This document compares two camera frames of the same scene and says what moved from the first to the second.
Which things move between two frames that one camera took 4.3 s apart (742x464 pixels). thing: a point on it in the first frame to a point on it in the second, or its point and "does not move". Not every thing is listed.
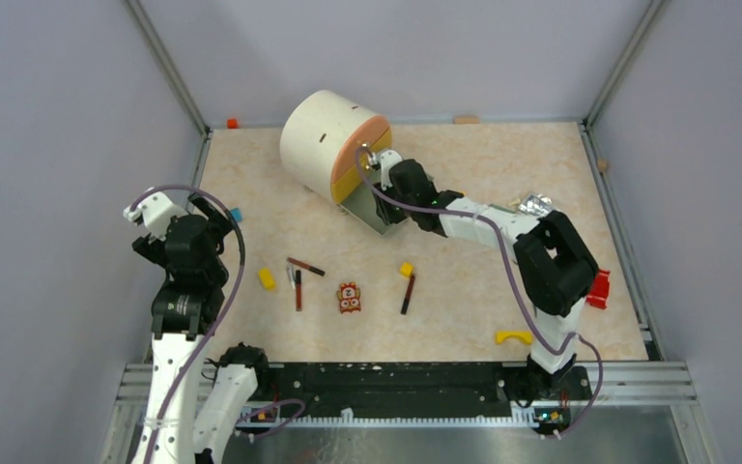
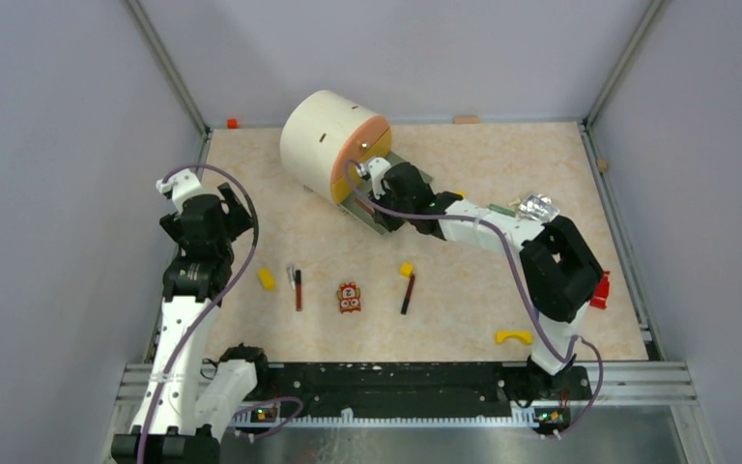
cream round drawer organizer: [331, 141] does not move
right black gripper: [382, 195] does not move
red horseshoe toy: [598, 297] does not move
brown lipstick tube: [310, 268] to [367, 209]
